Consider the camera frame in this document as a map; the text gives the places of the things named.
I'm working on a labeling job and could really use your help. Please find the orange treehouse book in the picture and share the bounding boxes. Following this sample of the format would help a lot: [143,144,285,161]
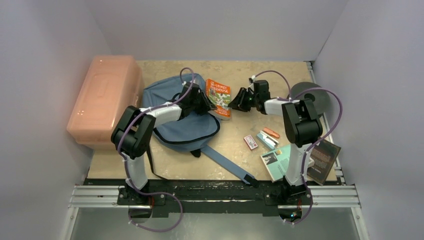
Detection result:
[205,78,232,120]

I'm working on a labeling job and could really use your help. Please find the blue grey backpack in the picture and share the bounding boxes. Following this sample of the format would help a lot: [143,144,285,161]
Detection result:
[141,73,259,188]

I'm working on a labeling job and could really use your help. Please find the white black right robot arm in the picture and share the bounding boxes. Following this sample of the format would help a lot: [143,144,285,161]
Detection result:
[228,80,323,204]

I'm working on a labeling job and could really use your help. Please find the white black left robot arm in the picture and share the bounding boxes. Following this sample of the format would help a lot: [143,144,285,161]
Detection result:
[111,82,217,205]

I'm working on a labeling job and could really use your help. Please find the orange marker pen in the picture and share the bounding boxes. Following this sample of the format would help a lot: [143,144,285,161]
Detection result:
[263,127,281,139]

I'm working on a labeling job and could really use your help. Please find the small red white card box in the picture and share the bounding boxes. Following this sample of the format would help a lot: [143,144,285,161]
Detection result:
[243,134,258,151]

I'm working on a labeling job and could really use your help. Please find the teal white stapler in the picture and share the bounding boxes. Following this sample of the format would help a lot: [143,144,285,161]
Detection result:
[256,130,279,151]

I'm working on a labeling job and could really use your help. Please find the teal paperback book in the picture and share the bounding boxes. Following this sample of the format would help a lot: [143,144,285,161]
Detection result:
[260,144,291,183]

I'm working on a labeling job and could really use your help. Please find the black filament spool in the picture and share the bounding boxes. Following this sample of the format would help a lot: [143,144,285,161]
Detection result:
[290,82,331,117]

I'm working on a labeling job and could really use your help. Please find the pink plastic storage box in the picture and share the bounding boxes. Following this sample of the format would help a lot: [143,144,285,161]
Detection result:
[66,55,144,150]

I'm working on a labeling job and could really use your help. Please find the dark brown book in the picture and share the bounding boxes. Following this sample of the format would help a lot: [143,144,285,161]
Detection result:
[307,139,342,186]

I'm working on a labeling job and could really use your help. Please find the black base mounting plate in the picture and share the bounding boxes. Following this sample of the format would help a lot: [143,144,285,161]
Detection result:
[83,179,311,221]

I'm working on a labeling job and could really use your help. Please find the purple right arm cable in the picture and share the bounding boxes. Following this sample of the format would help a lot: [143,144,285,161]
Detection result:
[250,69,343,226]

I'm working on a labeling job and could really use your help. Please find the aluminium frame rails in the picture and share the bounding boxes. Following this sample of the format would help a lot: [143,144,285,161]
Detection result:
[64,61,368,240]

